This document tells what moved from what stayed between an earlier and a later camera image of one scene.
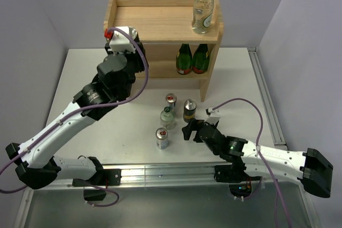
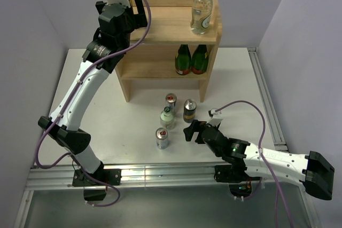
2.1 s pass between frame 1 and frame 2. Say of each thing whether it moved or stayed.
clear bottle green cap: stayed
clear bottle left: stayed
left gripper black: moved
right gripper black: stayed
